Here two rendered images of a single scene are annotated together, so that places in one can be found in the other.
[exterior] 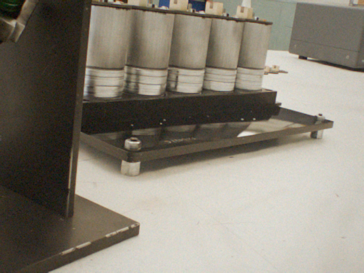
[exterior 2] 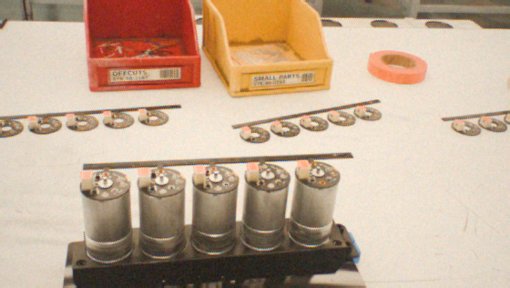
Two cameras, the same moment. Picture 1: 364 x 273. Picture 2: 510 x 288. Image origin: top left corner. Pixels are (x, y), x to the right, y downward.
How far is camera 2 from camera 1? 0.25 m
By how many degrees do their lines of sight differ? 36
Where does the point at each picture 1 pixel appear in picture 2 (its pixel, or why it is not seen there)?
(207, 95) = (229, 255)
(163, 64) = (167, 234)
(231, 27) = (261, 197)
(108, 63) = (100, 238)
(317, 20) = not seen: outside the picture
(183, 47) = (198, 215)
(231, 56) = (264, 221)
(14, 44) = not seen: outside the picture
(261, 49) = (316, 210)
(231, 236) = not seen: outside the picture
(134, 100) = (130, 264)
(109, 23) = (95, 210)
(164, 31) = (162, 210)
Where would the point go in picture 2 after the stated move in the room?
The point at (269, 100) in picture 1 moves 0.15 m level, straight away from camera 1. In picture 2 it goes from (332, 255) to (465, 167)
